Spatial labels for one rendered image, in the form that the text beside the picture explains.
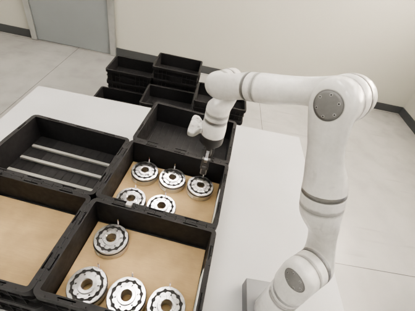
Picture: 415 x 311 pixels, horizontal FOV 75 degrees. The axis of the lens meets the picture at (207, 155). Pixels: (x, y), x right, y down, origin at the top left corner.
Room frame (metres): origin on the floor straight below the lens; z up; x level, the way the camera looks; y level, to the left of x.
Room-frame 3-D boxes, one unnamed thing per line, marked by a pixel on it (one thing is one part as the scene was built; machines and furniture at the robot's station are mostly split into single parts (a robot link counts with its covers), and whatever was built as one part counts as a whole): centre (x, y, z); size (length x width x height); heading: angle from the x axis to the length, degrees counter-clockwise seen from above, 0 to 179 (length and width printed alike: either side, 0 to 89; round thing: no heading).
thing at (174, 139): (0.93, 0.10, 0.87); 0.40 x 0.30 x 0.11; 88
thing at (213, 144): (0.67, 0.00, 1.10); 0.08 x 0.08 x 0.09
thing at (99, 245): (0.40, 0.23, 0.86); 0.10 x 0.10 x 0.01
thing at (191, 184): (0.70, 0.00, 0.86); 0.10 x 0.10 x 0.01
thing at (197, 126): (0.67, 0.02, 1.18); 0.11 x 0.09 x 0.06; 89
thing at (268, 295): (0.35, -0.30, 0.84); 0.09 x 0.09 x 0.17; 8
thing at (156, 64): (2.25, 0.43, 0.37); 0.40 x 0.30 x 0.45; 94
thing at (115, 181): (0.63, 0.11, 0.87); 0.40 x 0.30 x 0.11; 88
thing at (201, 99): (1.88, 0.00, 0.37); 0.40 x 0.30 x 0.45; 94
